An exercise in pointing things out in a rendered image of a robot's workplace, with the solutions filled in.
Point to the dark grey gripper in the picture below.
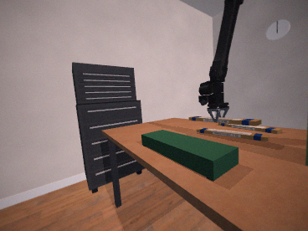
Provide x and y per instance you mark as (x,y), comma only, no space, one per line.
(218,106)

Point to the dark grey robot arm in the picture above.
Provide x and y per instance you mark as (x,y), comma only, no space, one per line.
(217,74)

